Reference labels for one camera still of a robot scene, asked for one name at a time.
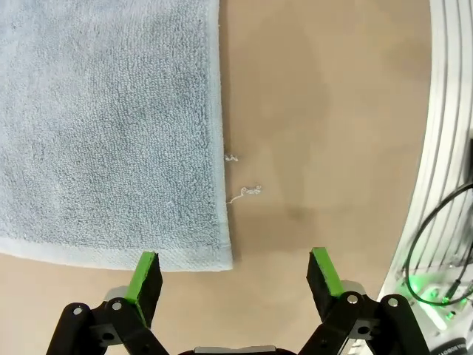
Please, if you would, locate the black base cable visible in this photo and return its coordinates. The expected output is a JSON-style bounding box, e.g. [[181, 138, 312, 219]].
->
[[404, 183, 473, 306]]

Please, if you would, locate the light blue terry towel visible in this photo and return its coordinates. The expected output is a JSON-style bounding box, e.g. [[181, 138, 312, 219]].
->
[[0, 0, 234, 274]]

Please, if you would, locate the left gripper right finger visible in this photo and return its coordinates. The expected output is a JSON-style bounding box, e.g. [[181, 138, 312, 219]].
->
[[295, 246, 432, 355]]

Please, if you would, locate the aluminium slotted mounting plate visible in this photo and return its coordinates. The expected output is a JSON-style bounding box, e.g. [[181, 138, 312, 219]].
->
[[376, 0, 473, 308]]

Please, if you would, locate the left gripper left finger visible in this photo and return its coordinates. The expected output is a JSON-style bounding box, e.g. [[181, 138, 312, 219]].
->
[[46, 250, 169, 355]]

